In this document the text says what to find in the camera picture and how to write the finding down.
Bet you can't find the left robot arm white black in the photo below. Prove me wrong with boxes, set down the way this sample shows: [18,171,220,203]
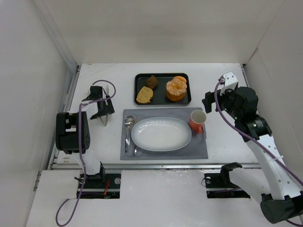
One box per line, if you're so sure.
[55,86,115,183]

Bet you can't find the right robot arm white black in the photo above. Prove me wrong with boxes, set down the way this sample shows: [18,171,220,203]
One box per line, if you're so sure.
[202,87,303,224]

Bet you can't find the metal rail table front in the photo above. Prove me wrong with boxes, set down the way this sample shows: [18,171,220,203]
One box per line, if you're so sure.
[50,163,260,170]

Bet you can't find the orange mug white inside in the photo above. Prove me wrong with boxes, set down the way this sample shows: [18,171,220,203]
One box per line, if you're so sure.
[189,110,206,134]

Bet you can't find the black rectangular tray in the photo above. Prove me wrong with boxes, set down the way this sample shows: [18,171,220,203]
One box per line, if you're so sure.
[134,73,192,105]

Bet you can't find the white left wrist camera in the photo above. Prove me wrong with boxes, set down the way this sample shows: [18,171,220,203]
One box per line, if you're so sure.
[87,86,109,100]

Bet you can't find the silver spoon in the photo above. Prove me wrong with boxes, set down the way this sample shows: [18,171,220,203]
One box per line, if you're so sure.
[125,116,135,153]

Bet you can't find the yellow bread slice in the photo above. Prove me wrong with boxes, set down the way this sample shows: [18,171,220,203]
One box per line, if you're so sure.
[136,87,153,104]

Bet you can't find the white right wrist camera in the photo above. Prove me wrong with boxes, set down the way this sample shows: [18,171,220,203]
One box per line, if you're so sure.
[220,72,238,90]

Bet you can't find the silver fork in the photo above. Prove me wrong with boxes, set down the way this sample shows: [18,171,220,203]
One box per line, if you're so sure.
[124,117,138,156]

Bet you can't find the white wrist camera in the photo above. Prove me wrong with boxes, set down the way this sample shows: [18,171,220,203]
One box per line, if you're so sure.
[220,72,238,90]
[87,86,109,100]

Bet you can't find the white oval plate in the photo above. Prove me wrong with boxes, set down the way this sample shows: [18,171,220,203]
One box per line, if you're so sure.
[131,117,192,152]

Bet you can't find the large sugared orange bun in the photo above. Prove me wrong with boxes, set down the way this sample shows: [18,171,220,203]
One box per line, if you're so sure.
[166,79,187,102]

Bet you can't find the metal serving tongs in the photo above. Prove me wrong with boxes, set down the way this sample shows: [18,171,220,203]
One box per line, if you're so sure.
[100,114,108,127]

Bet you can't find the grey cloth placemat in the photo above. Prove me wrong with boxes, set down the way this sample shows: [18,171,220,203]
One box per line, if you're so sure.
[120,107,208,160]

